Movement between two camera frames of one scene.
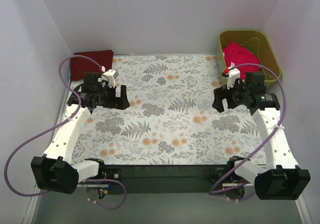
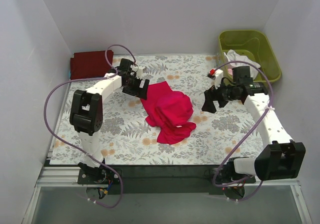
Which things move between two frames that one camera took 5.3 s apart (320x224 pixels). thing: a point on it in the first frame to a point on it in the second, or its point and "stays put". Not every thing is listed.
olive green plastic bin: [258, 43] stays put
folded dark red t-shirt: [79, 65] stays put
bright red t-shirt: [238, 55] to [170, 112]
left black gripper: [116, 98] to [135, 85]
